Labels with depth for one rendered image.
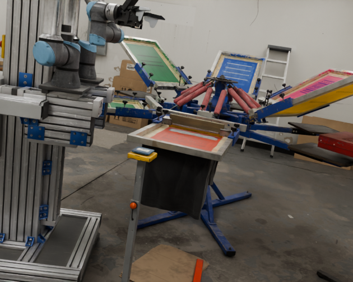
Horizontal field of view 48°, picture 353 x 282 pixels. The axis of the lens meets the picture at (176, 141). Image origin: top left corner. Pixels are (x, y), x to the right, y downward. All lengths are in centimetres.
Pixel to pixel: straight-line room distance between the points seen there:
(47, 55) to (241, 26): 526
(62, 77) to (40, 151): 53
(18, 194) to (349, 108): 558
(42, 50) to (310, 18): 544
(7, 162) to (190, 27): 513
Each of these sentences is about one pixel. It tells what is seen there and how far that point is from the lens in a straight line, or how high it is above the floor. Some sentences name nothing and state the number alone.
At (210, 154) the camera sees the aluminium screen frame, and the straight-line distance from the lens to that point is 227.
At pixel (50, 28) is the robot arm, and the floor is 154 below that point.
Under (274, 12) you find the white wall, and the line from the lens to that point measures 695.
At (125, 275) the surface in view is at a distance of 250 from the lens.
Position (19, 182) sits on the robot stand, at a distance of 258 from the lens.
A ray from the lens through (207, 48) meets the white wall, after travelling 704.
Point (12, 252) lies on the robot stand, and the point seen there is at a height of 21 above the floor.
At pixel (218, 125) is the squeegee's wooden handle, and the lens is 283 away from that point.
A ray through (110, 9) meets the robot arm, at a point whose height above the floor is 167.
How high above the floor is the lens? 157
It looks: 14 degrees down
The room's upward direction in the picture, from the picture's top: 9 degrees clockwise
